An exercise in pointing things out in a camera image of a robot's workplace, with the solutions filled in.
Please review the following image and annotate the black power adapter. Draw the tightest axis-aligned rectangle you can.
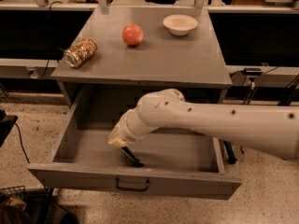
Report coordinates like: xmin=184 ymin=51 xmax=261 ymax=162
xmin=243 ymin=67 xmax=263 ymax=76

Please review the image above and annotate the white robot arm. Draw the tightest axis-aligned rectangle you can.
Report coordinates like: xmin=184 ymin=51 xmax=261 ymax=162
xmin=108 ymin=89 xmax=299 ymax=161

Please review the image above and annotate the black table leg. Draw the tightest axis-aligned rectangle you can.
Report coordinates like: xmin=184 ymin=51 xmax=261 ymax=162
xmin=223 ymin=141 xmax=237 ymax=164

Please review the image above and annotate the white ceramic bowl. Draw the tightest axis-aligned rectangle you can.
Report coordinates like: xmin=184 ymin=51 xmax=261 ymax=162
xmin=163 ymin=14 xmax=198 ymax=36

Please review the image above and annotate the wire basket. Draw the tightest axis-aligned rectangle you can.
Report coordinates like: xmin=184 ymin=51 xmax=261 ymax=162
xmin=0 ymin=186 xmax=25 ymax=200

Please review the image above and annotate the black cable left wall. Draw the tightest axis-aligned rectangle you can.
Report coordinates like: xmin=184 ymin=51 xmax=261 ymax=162
xmin=38 ymin=0 xmax=64 ymax=78

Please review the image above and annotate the dark blue rxbar wrapper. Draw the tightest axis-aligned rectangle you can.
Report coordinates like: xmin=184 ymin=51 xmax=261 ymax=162
xmin=121 ymin=147 xmax=144 ymax=167

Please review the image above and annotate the red apple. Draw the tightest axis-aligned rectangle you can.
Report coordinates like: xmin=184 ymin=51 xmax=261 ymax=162
xmin=122 ymin=23 xmax=143 ymax=46

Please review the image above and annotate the black device left edge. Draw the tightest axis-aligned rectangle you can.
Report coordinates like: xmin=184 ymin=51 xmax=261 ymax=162
xmin=0 ymin=110 xmax=18 ymax=147

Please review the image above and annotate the grey open top drawer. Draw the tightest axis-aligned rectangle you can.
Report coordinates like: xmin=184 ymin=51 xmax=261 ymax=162
xmin=28 ymin=85 xmax=241 ymax=200

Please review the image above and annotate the golden patterned drink can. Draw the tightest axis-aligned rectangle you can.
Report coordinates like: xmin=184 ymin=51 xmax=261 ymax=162
xmin=64 ymin=38 xmax=97 ymax=68

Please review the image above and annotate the black drawer handle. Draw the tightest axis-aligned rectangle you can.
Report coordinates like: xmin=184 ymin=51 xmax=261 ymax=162
xmin=115 ymin=178 xmax=150 ymax=192

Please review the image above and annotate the grey cabinet counter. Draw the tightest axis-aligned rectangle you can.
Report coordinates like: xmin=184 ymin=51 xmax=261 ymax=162
xmin=52 ymin=6 xmax=232 ymax=103

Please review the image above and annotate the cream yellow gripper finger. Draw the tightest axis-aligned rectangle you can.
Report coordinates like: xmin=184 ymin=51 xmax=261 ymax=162
xmin=108 ymin=127 xmax=128 ymax=148

